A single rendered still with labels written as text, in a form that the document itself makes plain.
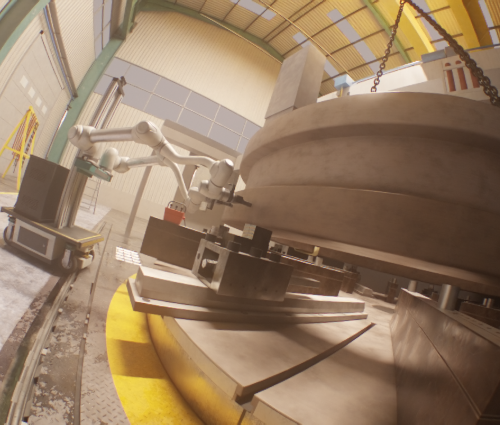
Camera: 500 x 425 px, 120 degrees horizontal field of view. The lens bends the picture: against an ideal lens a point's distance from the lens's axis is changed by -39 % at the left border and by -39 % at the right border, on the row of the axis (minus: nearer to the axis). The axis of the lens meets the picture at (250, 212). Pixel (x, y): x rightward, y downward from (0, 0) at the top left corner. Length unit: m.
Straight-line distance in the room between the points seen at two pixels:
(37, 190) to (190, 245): 1.51
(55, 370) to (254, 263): 1.05
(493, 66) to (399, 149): 6.61
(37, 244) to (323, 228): 2.09
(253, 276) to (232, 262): 0.15
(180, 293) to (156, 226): 1.27
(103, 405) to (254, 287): 0.89
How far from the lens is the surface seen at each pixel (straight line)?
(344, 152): 1.50
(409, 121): 1.35
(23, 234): 2.30
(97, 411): 1.00
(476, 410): 0.46
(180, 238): 2.31
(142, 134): 1.58
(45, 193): 2.25
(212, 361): 0.88
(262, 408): 0.77
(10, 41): 7.38
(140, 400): 1.08
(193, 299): 1.19
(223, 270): 1.12
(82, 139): 1.91
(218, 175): 1.47
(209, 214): 5.63
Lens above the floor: 0.75
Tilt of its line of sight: 6 degrees up
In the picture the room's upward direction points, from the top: 17 degrees clockwise
